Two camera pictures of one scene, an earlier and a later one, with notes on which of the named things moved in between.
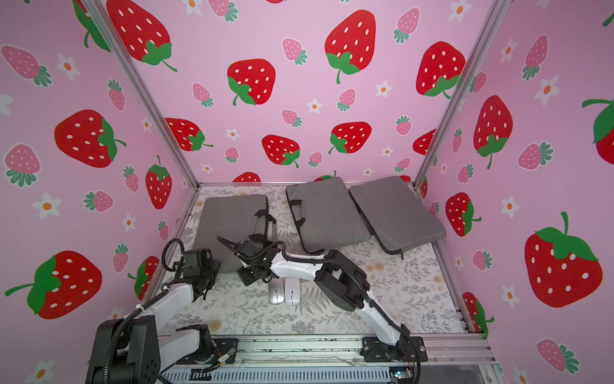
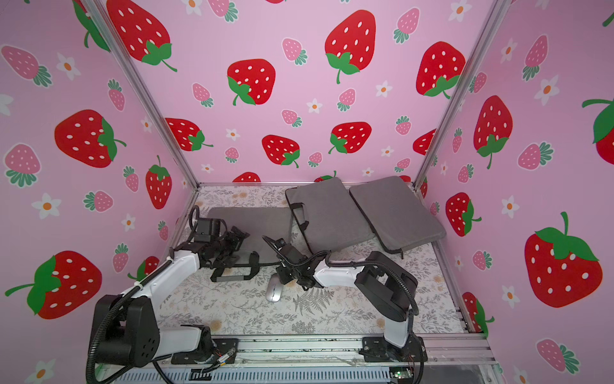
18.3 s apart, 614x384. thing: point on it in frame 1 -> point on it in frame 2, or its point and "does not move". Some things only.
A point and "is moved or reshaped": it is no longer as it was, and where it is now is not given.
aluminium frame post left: (95, 12) does not move
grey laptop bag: (237, 218) is moved or reshaped
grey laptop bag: (394, 216) does not move
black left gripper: (214, 264) -> (236, 242)
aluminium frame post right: (492, 21) does not move
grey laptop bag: (326, 215) does not move
